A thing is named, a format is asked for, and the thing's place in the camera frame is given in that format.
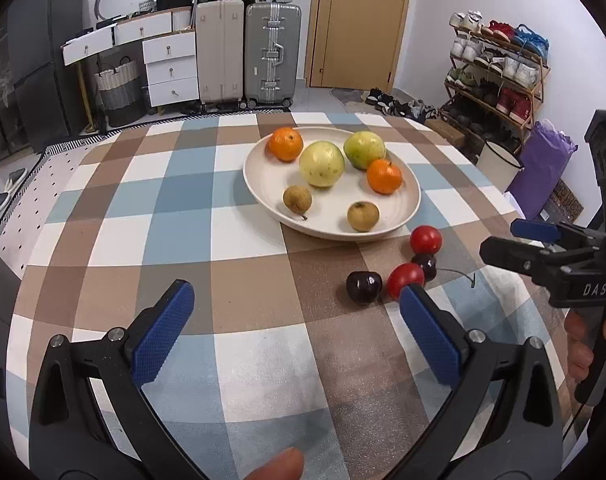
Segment purple bag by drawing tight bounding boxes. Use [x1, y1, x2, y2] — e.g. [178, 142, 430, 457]
[505, 120, 578, 222]

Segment green citrus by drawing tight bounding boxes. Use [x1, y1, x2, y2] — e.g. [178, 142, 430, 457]
[343, 131, 386, 170]

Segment brown patterned doormat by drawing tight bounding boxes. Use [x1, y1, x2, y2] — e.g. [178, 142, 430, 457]
[542, 179, 584, 222]

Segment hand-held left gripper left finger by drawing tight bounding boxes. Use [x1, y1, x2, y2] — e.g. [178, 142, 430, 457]
[29, 279, 208, 480]

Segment wooden shoe rack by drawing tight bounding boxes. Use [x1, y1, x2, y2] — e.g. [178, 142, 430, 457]
[445, 19, 552, 157]

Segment cream round plate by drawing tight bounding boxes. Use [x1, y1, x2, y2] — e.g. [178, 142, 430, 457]
[243, 125, 422, 242]

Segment person's right hand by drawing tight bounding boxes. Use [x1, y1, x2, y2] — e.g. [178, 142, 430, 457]
[564, 309, 606, 384]

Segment small dark cherry with stem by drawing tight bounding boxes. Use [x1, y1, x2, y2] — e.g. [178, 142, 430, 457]
[411, 254, 476, 289]

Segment white dotted rug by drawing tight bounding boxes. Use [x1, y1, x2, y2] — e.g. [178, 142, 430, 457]
[0, 130, 114, 283]

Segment orange mandarin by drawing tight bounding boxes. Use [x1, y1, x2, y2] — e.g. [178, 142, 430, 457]
[267, 127, 304, 163]
[366, 158, 404, 195]

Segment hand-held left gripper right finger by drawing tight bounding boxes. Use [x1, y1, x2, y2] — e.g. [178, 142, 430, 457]
[383, 282, 566, 480]

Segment red cherry tomato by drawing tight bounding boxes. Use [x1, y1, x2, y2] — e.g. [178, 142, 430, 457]
[410, 225, 443, 256]
[386, 262, 426, 302]

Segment silver suitcase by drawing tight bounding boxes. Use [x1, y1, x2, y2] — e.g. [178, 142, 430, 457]
[244, 2, 302, 109]

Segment wooden door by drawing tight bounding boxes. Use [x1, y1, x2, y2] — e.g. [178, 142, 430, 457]
[303, 0, 414, 90]

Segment pile of shoes on floor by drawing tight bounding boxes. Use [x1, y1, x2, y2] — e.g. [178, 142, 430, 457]
[365, 87, 440, 122]

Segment cardboard box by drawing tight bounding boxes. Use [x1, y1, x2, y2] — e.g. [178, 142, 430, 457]
[425, 119, 466, 149]

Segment grey refrigerator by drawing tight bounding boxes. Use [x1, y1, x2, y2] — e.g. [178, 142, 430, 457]
[5, 0, 87, 153]

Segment person's left hand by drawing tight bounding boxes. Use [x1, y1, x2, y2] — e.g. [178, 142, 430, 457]
[244, 447, 305, 480]

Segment woven laundry basket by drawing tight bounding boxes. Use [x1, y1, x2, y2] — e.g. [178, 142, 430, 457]
[94, 57, 146, 129]

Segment grey door rug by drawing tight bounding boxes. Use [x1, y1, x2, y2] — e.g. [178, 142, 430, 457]
[330, 87, 372, 107]

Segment rows of shoes on rack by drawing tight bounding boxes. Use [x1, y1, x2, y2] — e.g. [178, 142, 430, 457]
[445, 10, 551, 153]

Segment yellow-green citrus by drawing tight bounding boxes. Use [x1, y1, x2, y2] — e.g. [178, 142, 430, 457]
[298, 141, 346, 190]

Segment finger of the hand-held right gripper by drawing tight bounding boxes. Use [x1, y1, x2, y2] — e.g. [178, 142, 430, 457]
[510, 218, 606, 252]
[479, 236, 600, 283]

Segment beige suitcase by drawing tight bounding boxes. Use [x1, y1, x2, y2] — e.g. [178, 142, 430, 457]
[195, 0, 246, 107]

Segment dark purple plum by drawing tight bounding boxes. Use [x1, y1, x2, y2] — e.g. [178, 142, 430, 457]
[345, 270, 384, 306]

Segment white drawer desk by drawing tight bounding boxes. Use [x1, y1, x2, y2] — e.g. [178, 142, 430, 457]
[62, 7, 200, 109]

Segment white enamel bucket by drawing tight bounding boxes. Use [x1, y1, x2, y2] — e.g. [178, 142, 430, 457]
[477, 139, 525, 192]

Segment grey slippers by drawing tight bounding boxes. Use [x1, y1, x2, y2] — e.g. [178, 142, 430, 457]
[0, 167, 27, 217]

